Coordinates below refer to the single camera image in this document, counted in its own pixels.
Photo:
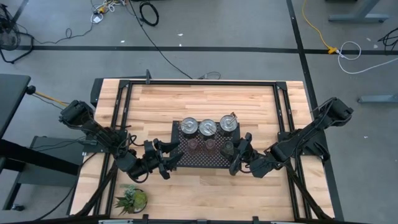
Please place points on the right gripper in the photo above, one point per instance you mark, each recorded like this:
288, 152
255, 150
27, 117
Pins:
248, 155

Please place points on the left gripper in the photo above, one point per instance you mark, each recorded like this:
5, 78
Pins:
152, 158

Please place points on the dark glass candlestick holder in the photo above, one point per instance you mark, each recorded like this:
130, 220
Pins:
228, 148

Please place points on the silver lidded candle tin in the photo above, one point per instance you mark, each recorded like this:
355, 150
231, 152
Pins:
228, 124
189, 127
207, 128

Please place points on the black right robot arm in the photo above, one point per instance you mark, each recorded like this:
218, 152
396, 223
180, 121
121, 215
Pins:
295, 143

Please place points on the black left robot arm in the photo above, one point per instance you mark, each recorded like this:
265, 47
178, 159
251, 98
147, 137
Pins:
93, 127

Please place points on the black perforated metal shelf riser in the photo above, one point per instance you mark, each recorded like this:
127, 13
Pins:
202, 161

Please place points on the potted green succulent plant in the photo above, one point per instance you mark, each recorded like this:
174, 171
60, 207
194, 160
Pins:
133, 199

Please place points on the grey desk foot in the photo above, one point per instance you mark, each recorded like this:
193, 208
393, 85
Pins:
379, 99

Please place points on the black office desk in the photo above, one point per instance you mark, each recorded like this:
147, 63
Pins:
12, 99

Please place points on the black floor fan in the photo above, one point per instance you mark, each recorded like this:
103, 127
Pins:
7, 34

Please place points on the black aluminium table frame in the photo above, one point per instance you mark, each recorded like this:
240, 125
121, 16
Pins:
202, 83

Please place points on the black clamp post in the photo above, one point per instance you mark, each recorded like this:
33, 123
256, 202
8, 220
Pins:
148, 76

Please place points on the dark corner bracket plate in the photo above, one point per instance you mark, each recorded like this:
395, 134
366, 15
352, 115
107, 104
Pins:
96, 93

